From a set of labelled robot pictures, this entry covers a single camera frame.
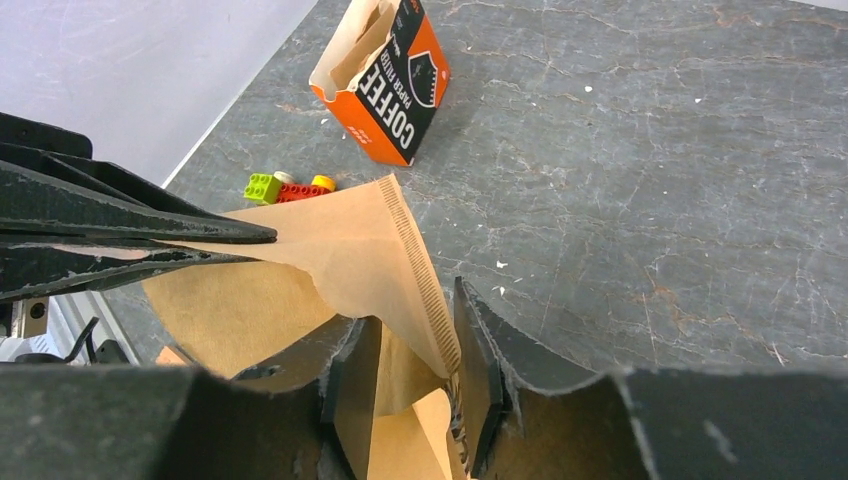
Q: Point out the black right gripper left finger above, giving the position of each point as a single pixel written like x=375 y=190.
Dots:
x=304 y=413

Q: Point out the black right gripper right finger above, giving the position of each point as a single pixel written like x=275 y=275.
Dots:
x=530 y=413

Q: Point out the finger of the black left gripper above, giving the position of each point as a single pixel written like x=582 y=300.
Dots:
x=50 y=184
x=43 y=267

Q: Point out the brown paper coffee filter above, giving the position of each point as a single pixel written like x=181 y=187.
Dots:
x=416 y=444

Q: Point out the glass dripper with wooden collar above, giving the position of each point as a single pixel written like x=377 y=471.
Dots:
x=457 y=424

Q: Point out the orange coffee filter box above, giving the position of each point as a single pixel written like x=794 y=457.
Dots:
x=393 y=101

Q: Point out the wooden rectangular block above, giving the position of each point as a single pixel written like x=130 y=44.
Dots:
x=172 y=355

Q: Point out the red toy brick car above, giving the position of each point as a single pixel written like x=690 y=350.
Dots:
x=280 y=187

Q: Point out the brown filters in box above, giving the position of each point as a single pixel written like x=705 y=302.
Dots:
x=370 y=25

